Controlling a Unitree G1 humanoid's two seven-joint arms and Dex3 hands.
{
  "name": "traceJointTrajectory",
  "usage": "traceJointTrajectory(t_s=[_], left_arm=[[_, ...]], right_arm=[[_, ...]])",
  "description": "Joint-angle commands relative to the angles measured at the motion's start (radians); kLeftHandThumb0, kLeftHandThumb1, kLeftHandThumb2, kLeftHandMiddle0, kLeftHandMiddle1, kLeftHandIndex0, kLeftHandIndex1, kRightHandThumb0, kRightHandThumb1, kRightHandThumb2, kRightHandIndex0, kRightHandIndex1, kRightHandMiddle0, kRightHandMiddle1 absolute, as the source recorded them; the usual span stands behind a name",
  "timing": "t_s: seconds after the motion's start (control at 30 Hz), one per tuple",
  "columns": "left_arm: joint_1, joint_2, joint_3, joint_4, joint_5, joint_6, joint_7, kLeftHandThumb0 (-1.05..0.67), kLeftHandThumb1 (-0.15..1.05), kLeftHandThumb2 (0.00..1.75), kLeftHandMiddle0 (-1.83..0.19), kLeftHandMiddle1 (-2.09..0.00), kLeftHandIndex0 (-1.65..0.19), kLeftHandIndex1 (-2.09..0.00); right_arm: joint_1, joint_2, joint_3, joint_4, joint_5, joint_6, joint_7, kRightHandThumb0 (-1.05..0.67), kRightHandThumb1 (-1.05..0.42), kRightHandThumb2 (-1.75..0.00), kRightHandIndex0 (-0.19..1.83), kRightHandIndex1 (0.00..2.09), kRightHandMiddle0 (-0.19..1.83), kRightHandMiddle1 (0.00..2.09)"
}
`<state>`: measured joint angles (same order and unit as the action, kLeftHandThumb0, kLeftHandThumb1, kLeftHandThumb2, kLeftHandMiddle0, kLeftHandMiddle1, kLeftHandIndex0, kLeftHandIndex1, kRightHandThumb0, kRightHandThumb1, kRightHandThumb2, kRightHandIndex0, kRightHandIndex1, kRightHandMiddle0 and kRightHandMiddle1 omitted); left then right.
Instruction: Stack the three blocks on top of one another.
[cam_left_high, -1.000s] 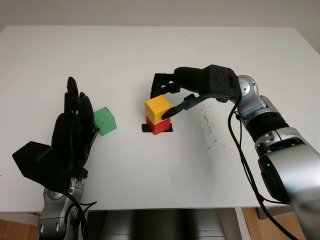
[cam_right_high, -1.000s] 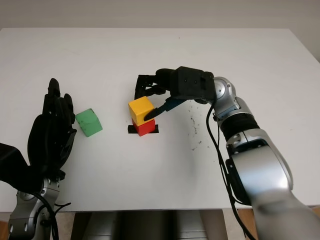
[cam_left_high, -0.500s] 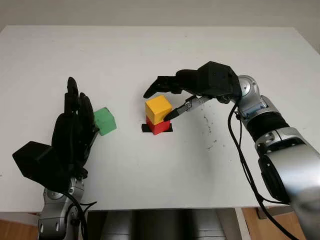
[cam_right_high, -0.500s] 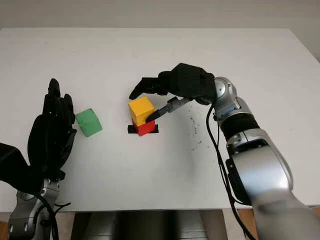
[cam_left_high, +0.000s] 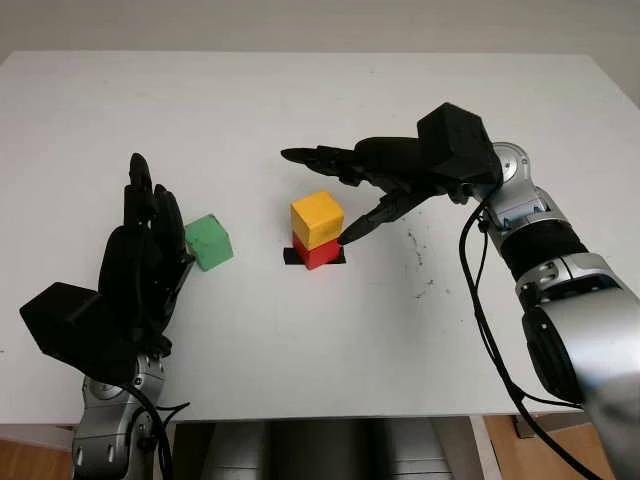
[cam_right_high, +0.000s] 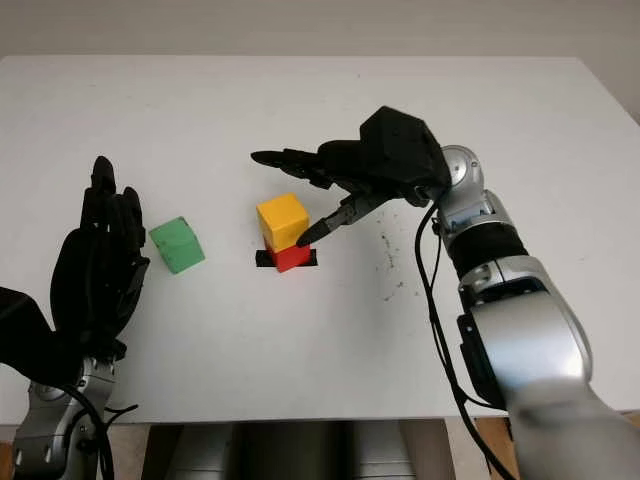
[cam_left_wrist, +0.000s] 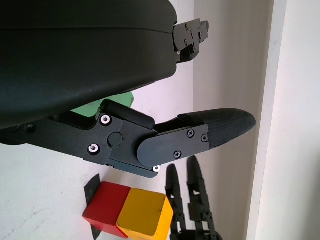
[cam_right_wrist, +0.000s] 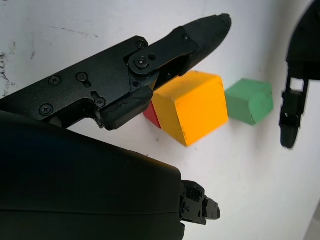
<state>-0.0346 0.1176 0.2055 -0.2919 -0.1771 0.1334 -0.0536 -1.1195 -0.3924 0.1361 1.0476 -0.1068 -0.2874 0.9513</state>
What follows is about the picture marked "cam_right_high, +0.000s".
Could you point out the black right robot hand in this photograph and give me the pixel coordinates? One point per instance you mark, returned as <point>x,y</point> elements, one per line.
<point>360,170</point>

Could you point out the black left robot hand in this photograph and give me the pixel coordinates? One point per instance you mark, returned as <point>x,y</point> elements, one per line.
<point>95,280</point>

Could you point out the green wooden block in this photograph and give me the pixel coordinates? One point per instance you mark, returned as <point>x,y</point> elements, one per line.
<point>177,245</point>

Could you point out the yellow wooden block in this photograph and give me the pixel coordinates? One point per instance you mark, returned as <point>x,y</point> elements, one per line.
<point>282,217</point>

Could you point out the red wooden block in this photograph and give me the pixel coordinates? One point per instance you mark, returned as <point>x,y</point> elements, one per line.
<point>287,259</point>

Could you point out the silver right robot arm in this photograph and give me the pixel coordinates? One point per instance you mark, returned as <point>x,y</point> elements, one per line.
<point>520,310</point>

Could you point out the black tape strip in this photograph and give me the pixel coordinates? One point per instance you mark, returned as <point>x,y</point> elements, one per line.
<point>262,258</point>

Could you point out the grey robot lower body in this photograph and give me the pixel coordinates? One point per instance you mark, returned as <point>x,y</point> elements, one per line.
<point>300,450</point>

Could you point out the white table leg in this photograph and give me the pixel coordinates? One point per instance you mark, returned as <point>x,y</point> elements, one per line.
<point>452,450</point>

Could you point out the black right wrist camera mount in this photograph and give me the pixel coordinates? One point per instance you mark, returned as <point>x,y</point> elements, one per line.
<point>400,140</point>

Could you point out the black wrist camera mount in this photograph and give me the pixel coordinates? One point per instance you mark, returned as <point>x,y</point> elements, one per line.
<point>22,335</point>
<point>400,140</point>

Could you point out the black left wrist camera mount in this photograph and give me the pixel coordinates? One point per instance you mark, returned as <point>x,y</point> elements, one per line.
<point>22,335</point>

